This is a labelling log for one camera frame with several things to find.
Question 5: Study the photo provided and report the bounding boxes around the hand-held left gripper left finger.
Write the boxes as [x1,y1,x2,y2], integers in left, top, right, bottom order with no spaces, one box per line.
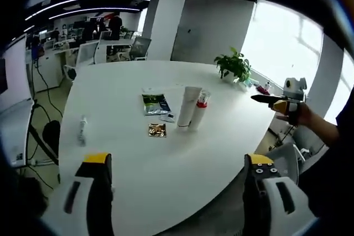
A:
[45,153,114,233]

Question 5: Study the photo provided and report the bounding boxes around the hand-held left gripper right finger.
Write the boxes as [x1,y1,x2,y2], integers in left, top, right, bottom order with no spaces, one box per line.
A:
[243,153,317,233]

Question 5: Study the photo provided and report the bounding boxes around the small white skincare bottle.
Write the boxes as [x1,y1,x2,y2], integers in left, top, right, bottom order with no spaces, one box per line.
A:
[78,114,89,147]

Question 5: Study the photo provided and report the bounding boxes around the white skincare bottle red collar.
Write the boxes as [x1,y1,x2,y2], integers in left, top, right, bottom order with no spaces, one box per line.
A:
[190,89,212,132]

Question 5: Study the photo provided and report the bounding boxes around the white skincare tube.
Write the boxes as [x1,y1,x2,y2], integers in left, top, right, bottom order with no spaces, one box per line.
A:
[176,86,202,132]

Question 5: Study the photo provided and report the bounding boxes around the gold foil packet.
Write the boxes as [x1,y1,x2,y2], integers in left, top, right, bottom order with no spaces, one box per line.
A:
[148,122,169,139]

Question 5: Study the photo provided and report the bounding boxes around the person's right hand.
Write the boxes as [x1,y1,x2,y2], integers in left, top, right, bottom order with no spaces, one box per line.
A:
[298,103,315,128]

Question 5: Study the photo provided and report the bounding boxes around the red tool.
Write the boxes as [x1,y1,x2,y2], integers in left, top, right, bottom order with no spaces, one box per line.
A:
[256,83,270,95]

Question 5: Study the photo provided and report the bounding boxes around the potted green plant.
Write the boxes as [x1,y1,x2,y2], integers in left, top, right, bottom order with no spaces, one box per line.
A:
[214,47,252,83]

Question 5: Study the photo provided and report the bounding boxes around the black bag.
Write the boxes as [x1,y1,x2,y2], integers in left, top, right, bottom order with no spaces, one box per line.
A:
[43,119,61,151]

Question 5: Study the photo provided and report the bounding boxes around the person's dark clothing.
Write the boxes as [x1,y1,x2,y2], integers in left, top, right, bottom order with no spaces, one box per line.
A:
[298,141,354,220]

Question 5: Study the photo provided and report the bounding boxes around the white side desk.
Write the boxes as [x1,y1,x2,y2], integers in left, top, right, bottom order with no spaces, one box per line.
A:
[0,99,35,165]

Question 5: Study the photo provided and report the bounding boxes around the green foil packet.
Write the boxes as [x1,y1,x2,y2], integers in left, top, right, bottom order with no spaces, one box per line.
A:
[142,93,170,117]

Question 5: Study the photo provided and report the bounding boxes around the white power strip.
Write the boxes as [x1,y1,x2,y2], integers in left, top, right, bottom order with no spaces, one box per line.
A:
[142,82,191,95]

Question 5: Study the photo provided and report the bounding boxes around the white desk cabinet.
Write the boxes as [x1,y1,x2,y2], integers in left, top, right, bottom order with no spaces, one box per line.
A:
[35,49,70,92]

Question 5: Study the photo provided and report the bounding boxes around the grey mesh office chair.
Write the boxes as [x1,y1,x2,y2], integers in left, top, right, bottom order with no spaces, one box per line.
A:
[129,36,152,61]

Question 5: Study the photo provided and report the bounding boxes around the white backed office chair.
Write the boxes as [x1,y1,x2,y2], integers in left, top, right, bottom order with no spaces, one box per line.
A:
[76,41,100,67]

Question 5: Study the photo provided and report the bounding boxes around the large standing display screen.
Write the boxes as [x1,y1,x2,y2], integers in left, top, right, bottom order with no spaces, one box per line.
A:
[0,33,33,109]

